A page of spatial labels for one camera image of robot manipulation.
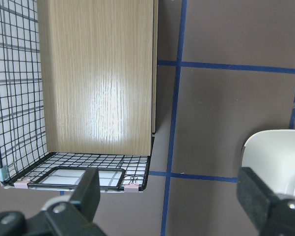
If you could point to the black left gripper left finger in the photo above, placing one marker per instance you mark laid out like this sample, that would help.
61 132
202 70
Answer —
86 196

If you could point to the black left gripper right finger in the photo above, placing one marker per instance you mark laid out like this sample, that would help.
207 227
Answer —
255 197

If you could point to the white toaster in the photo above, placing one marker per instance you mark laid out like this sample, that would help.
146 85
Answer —
271 155

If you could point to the wire shelf with wooden boards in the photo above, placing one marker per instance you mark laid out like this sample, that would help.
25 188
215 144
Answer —
77 90

